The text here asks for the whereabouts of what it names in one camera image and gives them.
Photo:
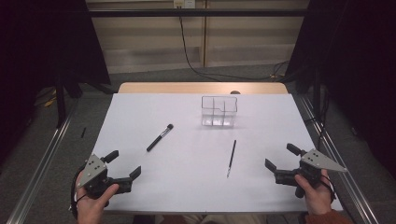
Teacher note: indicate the aluminium floor rail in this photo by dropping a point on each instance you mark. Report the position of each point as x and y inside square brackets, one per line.
[339, 158]
[40, 168]

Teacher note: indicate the clear acrylic organizer box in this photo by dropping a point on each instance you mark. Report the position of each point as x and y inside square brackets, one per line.
[218, 110]

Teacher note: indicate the black makeup brush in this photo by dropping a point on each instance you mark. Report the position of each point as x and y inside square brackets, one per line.
[160, 137]

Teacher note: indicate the black stand leg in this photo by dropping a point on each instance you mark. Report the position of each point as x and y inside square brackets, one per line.
[317, 93]
[60, 102]

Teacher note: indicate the wooden table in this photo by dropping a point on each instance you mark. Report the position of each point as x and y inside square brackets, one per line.
[186, 87]

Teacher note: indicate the thin black eyeliner pencil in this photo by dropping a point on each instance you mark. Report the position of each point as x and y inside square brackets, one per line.
[231, 157]

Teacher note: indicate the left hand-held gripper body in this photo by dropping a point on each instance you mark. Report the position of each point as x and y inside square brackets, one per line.
[93, 169]

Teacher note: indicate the white table mat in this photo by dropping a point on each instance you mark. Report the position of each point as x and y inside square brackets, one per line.
[193, 161]

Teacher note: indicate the person's left hand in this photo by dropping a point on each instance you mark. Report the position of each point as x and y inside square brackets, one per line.
[93, 207]

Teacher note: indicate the black horizontal bar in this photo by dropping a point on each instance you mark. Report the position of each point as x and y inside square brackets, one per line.
[193, 13]

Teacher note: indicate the person's right hand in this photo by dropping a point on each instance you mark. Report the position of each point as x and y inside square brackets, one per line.
[316, 196]

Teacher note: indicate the person's legs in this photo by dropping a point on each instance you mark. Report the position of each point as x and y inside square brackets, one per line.
[211, 219]

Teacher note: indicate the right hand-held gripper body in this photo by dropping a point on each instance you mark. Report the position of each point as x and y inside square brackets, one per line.
[314, 161]

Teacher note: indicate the dark curtain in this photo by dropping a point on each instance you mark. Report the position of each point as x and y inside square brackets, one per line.
[358, 62]
[43, 46]

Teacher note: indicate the white power outlet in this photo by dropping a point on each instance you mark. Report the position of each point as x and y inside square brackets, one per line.
[184, 3]

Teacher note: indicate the small black stick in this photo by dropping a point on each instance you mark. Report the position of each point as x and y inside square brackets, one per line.
[83, 132]

